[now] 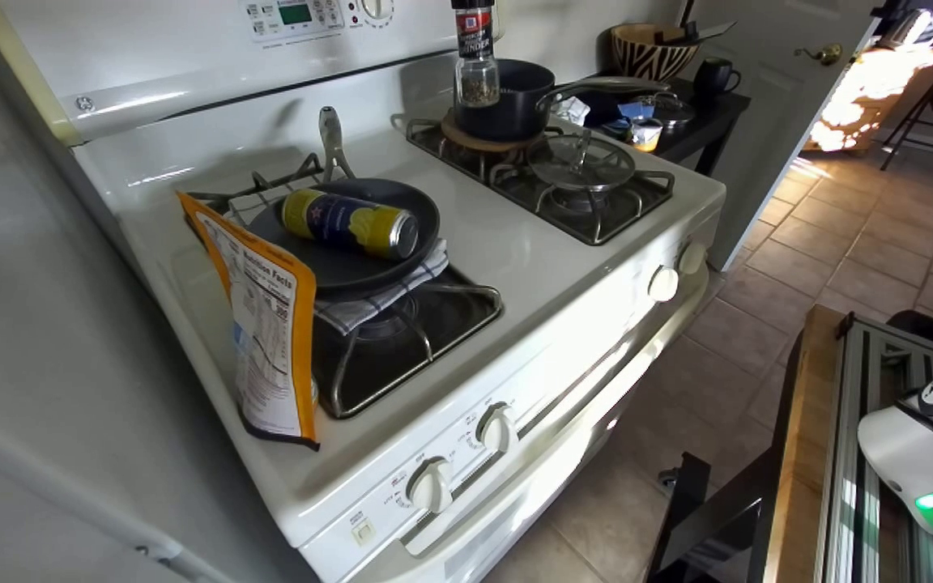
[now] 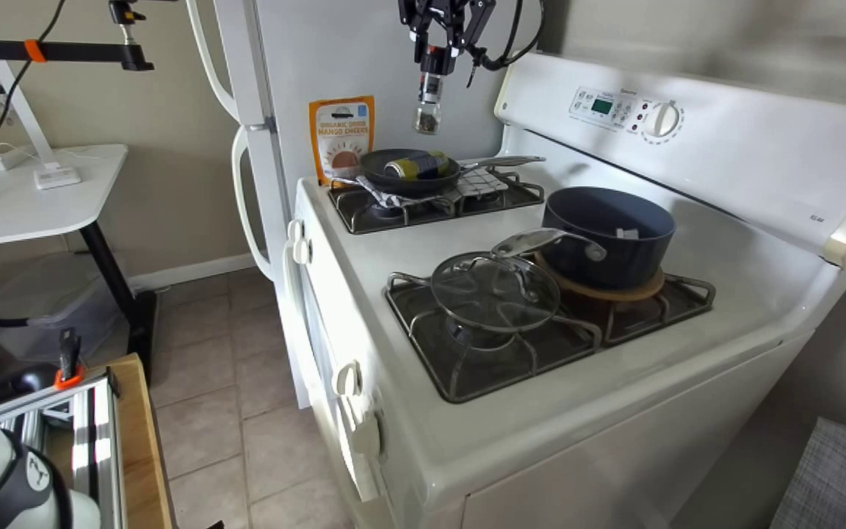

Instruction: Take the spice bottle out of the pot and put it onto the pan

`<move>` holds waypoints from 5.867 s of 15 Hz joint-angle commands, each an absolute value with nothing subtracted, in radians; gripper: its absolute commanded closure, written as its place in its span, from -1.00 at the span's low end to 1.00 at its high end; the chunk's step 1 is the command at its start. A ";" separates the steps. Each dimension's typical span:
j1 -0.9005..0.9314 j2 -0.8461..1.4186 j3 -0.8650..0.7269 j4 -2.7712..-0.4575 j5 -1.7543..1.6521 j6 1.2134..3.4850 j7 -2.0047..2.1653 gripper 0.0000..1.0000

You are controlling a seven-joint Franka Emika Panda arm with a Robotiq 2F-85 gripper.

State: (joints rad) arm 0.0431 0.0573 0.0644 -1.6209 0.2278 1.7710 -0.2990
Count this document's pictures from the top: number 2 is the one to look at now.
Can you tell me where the clear plastic storage bin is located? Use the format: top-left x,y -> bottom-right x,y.
0,252 -> 124,362

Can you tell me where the black burner grate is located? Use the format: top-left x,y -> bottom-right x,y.
327,170 -> 546,236
383,270 -> 717,404

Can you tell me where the round wooden trivet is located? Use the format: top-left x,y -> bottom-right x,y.
532,252 -> 666,303

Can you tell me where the black and orange clamp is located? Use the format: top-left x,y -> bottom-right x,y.
53,327 -> 86,392

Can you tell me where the white stand with base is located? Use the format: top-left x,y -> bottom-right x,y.
0,0 -> 83,191

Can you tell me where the grey woven mat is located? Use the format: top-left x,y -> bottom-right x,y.
769,417 -> 846,529

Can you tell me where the white timer knob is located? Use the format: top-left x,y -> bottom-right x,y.
645,101 -> 683,139

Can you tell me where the white charger with cable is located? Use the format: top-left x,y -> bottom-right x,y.
0,143 -> 48,173

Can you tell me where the white refrigerator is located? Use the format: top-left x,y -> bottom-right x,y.
187,0 -> 546,409

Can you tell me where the white refrigerator door handle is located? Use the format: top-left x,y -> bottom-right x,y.
187,0 -> 242,124
230,125 -> 275,282

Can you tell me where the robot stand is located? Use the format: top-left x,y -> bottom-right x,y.
0,353 -> 174,529

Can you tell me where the dark blue pot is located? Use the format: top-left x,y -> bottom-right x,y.
491,186 -> 677,292

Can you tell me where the camera on mount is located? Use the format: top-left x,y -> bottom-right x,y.
0,0 -> 156,80

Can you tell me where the spice bottle with black cap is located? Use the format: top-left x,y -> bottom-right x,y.
413,43 -> 458,136

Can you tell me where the white stove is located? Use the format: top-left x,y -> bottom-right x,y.
280,51 -> 846,529

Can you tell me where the checkered white cloth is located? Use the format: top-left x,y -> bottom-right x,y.
333,168 -> 510,209

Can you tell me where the white table with black leg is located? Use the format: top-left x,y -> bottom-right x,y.
0,143 -> 160,370

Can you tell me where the black frying pan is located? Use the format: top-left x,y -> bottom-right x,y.
358,149 -> 546,198

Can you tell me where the glass pot lid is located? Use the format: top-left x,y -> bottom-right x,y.
430,251 -> 563,334

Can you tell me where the orange snack pouch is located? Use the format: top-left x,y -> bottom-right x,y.
308,96 -> 376,187

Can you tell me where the yellow and blue can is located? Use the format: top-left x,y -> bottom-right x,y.
383,151 -> 452,181

